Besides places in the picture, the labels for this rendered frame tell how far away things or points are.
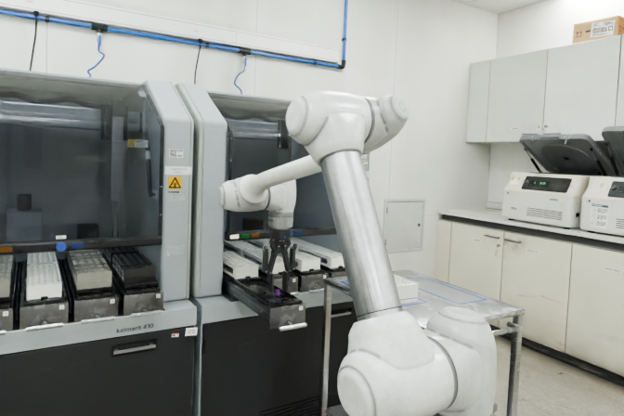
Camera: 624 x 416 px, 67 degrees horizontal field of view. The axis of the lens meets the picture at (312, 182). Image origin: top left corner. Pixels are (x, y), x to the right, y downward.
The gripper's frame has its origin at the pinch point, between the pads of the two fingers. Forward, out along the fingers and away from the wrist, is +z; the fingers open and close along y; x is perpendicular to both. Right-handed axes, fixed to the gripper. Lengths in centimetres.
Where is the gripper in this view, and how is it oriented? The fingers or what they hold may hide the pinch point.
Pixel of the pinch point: (278, 282)
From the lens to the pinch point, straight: 175.2
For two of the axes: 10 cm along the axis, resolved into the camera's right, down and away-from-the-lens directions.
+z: -0.4, 10.0, 0.6
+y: -8.6, 0.0, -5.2
